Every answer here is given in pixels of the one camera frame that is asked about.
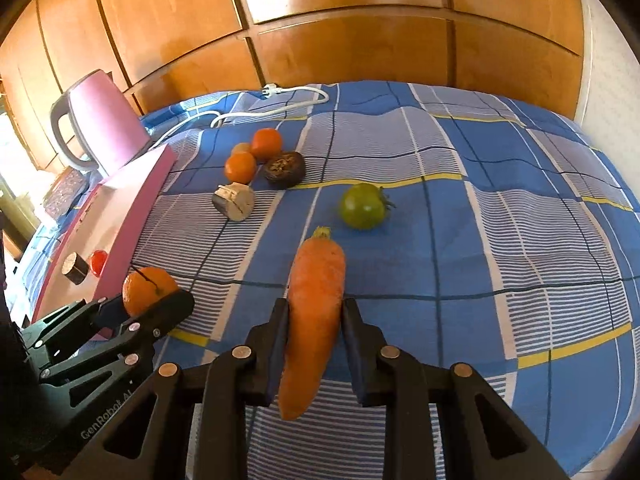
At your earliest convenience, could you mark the red tomato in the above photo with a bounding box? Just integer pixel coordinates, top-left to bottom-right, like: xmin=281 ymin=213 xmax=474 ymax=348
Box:
xmin=87 ymin=249 xmax=109 ymax=277

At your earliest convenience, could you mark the black cut radish piece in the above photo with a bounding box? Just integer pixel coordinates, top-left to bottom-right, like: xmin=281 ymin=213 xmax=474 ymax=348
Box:
xmin=61 ymin=253 xmax=90 ymax=286

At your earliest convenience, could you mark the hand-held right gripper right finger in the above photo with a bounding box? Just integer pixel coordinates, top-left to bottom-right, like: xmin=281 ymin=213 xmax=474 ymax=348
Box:
xmin=341 ymin=297 xmax=571 ymax=480

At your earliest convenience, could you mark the pink tray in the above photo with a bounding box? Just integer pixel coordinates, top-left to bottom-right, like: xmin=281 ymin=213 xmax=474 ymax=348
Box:
xmin=31 ymin=146 xmax=178 ymax=342

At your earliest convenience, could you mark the dark round vegetable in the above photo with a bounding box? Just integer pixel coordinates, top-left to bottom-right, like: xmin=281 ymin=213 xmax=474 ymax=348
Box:
xmin=263 ymin=151 xmax=306 ymax=190

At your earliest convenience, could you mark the green tomato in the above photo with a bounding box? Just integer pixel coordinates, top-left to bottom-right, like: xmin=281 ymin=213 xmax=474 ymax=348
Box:
xmin=340 ymin=183 xmax=396 ymax=231

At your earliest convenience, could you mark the brown patterned box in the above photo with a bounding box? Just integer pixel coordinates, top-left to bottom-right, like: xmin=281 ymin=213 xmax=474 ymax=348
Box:
xmin=42 ymin=167 xmax=89 ymax=221

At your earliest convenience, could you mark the orange tangerine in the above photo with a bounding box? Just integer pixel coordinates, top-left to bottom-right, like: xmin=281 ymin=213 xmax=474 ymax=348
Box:
xmin=224 ymin=152 xmax=258 ymax=184
xmin=250 ymin=128 xmax=284 ymax=162

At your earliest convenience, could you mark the pink electric kettle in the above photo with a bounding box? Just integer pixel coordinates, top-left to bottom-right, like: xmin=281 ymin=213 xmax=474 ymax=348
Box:
xmin=49 ymin=69 xmax=152 ymax=177

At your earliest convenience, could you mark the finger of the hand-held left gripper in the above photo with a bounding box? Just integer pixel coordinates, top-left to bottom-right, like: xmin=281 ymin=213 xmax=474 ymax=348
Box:
xmin=22 ymin=297 xmax=129 ymax=357
xmin=41 ymin=289 xmax=196 ymax=407

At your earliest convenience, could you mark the white power cable with plug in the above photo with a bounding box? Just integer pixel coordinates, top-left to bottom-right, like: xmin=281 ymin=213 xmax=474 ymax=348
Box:
xmin=145 ymin=83 xmax=330 ymax=157

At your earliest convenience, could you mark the tangerine with dark stem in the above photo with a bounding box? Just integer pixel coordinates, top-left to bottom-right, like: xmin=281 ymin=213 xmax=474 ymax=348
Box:
xmin=122 ymin=266 xmax=179 ymax=317

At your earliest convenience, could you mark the grey cut radish piece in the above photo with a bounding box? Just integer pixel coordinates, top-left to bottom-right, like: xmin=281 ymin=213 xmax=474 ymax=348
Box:
xmin=212 ymin=183 xmax=255 ymax=222

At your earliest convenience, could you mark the orange carrot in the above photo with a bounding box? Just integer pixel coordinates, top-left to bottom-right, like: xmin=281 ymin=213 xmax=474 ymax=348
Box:
xmin=277 ymin=226 xmax=347 ymax=422

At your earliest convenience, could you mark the wooden wardrobe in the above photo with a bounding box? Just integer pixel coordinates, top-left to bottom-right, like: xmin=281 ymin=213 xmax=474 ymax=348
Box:
xmin=0 ymin=0 xmax=586 ymax=173

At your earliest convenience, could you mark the blue plaid bedsheet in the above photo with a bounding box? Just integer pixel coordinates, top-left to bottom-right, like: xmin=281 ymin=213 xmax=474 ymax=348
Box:
xmin=20 ymin=80 xmax=640 ymax=480

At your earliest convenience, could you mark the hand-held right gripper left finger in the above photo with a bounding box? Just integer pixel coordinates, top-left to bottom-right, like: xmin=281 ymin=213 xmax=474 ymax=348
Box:
xmin=67 ymin=297 xmax=292 ymax=480

